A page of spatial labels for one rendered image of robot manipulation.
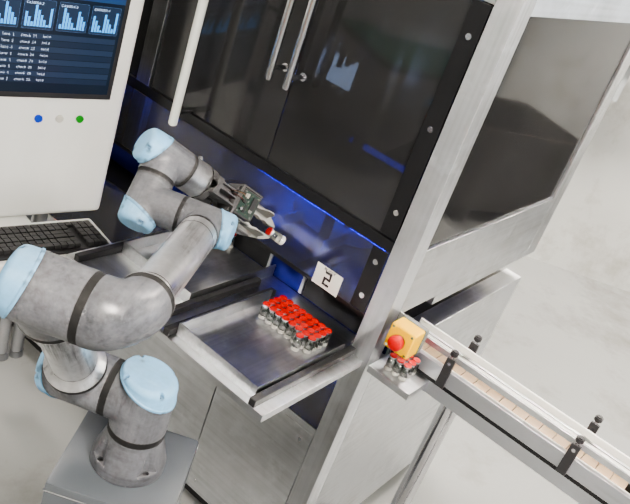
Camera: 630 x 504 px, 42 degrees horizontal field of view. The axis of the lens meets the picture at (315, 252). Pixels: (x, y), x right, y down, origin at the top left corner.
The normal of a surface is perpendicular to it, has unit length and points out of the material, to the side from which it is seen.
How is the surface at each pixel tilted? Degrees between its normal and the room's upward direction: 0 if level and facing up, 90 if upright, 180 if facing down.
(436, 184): 90
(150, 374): 7
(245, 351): 0
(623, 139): 90
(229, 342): 0
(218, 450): 90
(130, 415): 90
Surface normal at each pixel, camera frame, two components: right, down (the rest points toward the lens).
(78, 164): 0.62, 0.54
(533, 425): 0.31, -0.84
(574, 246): -0.11, 0.44
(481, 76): -0.59, 0.20
